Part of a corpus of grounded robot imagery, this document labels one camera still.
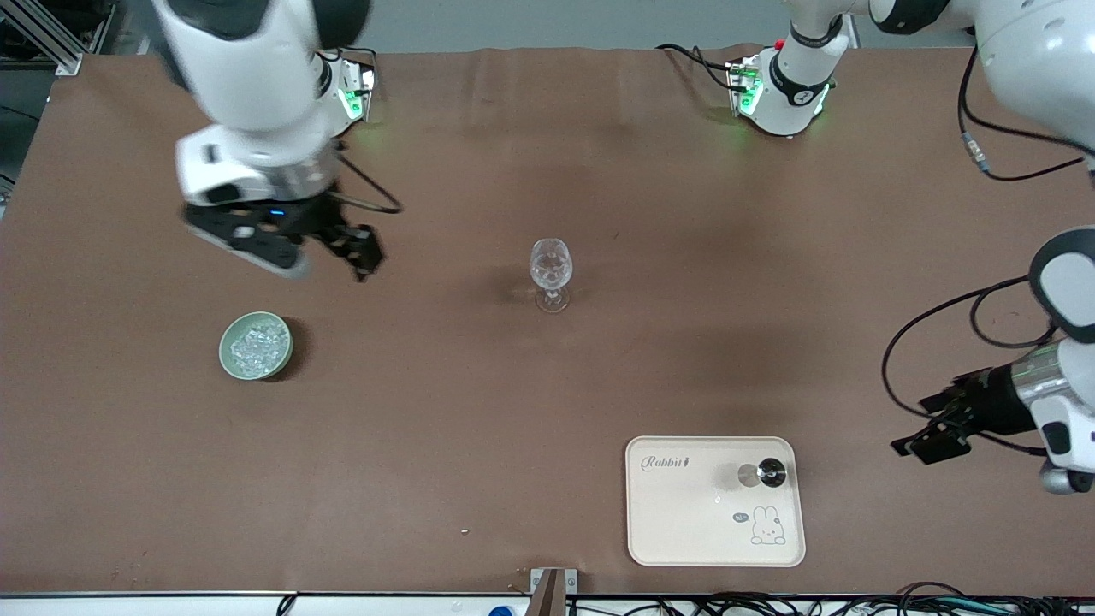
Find brown table cover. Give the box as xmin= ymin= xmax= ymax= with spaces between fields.
xmin=0 ymin=44 xmax=1095 ymax=597

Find tangled black floor cables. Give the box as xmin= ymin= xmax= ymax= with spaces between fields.
xmin=566 ymin=582 xmax=1095 ymax=616

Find clear ice cubes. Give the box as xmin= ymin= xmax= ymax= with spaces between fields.
xmin=229 ymin=317 xmax=288 ymax=374

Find aluminium frame with black panel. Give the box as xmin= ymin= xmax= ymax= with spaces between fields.
xmin=0 ymin=0 xmax=117 ymax=76

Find grey metal bracket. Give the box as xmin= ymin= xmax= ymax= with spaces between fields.
xmin=530 ymin=567 xmax=579 ymax=598

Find brown camera post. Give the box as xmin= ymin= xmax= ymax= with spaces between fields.
xmin=525 ymin=569 xmax=567 ymax=616

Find black base cable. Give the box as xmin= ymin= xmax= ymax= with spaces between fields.
xmin=656 ymin=43 xmax=738 ymax=92
xmin=318 ymin=46 xmax=378 ymax=95

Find steel double jigger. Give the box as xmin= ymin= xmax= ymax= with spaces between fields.
xmin=737 ymin=458 xmax=790 ymax=490

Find black left base cable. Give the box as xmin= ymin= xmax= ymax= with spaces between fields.
xmin=656 ymin=43 xmax=738 ymax=92

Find cream rabbit print tray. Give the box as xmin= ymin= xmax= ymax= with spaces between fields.
xmin=625 ymin=435 xmax=807 ymax=568

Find black right base cable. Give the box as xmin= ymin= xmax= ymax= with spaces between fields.
xmin=318 ymin=46 xmax=378 ymax=95

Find green ceramic bowl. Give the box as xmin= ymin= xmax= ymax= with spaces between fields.
xmin=218 ymin=311 xmax=294 ymax=381

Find clear wine glass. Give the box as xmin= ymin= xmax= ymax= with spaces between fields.
xmin=529 ymin=238 xmax=573 ymax=314

